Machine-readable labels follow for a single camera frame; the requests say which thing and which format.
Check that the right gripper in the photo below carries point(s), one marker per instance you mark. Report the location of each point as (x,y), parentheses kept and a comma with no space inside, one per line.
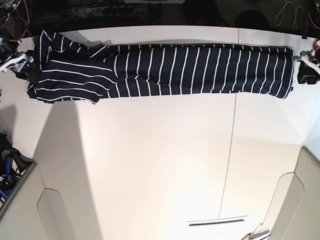
(21,63)

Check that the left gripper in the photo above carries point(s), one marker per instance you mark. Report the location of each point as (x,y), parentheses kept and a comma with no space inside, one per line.
(309,68)

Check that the navy white striped T-shirt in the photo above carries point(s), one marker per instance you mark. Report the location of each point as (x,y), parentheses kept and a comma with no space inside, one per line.
(72,71)

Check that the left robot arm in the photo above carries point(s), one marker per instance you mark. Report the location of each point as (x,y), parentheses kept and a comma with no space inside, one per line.
(311,27)

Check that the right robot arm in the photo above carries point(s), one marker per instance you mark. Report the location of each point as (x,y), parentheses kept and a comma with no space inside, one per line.
(15,18)

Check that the blue black items in bin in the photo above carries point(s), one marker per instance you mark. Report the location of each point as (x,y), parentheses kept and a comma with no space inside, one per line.
(13,164)

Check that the left beige chair back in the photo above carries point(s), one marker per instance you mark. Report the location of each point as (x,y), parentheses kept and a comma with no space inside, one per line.
(50,204)

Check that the beige chair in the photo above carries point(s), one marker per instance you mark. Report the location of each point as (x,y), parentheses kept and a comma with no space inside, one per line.
(50,204)
(294,212)

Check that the right beige chair back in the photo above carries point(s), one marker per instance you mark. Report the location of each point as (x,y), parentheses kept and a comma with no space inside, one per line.
(294,212)

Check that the grey tool at bottom edge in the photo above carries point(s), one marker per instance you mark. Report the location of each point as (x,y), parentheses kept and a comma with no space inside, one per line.
(257,236)

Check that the table cable slot grommet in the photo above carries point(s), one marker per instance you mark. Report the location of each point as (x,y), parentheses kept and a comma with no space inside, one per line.
(229,220)

